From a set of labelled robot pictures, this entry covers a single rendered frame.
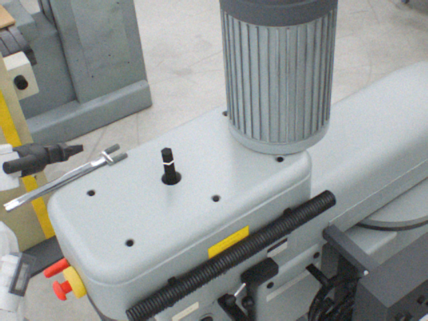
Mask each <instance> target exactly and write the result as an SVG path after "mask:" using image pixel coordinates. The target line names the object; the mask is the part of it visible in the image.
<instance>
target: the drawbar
mask: <svg viewBox="0 0 428 321"><path fill-rule="evenodd" d="M161 155H162V159H163V163H167V164H169V163H171V161H173V160H174V158H173V154H172V150H171V148H164V149H162V150H161ZM163 167H164V171H165V179H166V182H167V185H176V184H177V175H176V170H175V163H171V164H170V165H163Z"/></svg>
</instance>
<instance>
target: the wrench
mask: <svg viewBox="0 0 428 321"><path fill-rule="evenodd" d="M119 149H120V145H119V144H118V143H117V144H115V145H113V146H112V147H110V148H107V149H105V150H104V151H102V152H100V153H99V154H100V156H99V157H98V158H95V159H94V160H91V161H90V162H89V163H87V164H84V165H82V166H80V167H78V168H76V169H74V170H72V171H70V172H68V173H66V174H64V175H62V176H60V177H58V178H56V179H55V180H53V181H51V182H49V183H47V184H44V185H42V186H40V187H38V188H36V189H34V190H32V191H30V192H28V193H26V194H24V195H22V196H20V197H18V198H16V199H15V200H13V201H11V202H8V203H6V204H4V205H3V207H4V209H5V210H6V212H7V213H10V212H12V211H14V210H16V209H18V208H20V207H22V206H24V205H26V204H28V203H30V202H32V201H34V200H36V199H38V198H40V197H41V196H43V195H45V194H47V193H49V192H51V191H53V190H55V189H57V188H59V187H61V186H62V185H65V184H67V183H69V182H71V181H73V180H75V179H76V178H78V177H80V176H82V175H84V174H86V173H89V172H90V171H93V170H94V169H97V168H98V167H101V166H102V165H105V164H106V163H107V164H108V165H109V166H110V165H113V164H116V163H118V161H120V160H122V159H124V158H126V157H128V154H127V153H126V152H122V153H120V154H118V155H116V156H114V157H112V158H111V157H110V156H109V154H111V153H113V152H115V151H117V150H119Z"/></svg>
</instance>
